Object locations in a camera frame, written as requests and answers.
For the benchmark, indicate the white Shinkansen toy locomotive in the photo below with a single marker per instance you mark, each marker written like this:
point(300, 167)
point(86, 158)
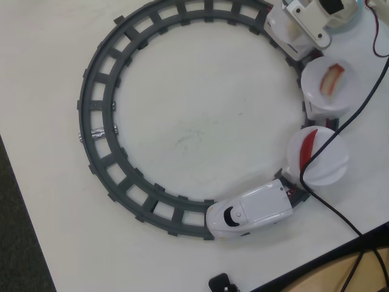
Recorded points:
point(261, 203)

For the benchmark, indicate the beige sushi piece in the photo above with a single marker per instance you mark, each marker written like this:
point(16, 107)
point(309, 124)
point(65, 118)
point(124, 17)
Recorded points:
point(293, 32)

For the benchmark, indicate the grey circular toy train track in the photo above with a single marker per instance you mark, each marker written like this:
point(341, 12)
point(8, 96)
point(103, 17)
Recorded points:
point(108, 91)

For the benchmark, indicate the small silver foil tab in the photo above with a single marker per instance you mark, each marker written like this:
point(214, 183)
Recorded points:
point(115, 128)
point(80, 137)

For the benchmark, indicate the crumpled silver foil piece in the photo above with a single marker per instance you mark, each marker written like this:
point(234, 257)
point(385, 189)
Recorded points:
point(98, 134)

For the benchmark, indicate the black clamp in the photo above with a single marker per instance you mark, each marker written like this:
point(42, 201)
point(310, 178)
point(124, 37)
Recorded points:
point(220, 281)

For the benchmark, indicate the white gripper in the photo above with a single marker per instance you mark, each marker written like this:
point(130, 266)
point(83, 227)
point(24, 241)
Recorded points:
point(307, 19)

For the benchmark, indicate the shrimp sushi piece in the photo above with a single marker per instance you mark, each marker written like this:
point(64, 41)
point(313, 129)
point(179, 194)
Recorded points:
point(331, 79)

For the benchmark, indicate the red tuna sushi piece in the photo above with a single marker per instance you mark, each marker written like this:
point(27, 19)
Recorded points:
point(307, 149)

